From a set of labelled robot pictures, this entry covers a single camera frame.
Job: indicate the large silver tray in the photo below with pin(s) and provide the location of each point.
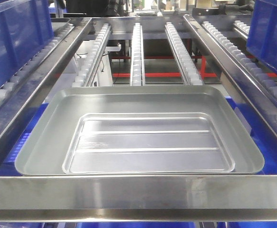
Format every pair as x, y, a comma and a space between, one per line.
139, 130

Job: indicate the middle white roller track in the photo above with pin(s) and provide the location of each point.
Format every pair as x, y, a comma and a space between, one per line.
137, 73

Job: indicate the white roller track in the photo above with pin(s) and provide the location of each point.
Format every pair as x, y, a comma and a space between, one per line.
88, 70
187, 68
137, 73

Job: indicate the left white roller track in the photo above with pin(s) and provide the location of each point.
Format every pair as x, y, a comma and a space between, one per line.
88, 70

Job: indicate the right white roller track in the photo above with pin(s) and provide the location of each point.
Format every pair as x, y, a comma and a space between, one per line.
187, 68

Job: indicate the steel lane divider right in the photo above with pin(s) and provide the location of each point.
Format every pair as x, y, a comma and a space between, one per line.
252, 91

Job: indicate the far right roller track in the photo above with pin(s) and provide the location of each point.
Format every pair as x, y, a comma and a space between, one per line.
251, 67

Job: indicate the far left roller track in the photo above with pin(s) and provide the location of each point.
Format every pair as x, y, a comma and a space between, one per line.
8, 87

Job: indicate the blue bin upper left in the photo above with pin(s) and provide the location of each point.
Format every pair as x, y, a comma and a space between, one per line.
25, 28

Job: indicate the blue bin upper right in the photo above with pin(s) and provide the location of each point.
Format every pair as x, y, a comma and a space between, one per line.
262, 38

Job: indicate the steel rack front rail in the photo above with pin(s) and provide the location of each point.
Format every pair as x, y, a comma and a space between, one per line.
147, 197

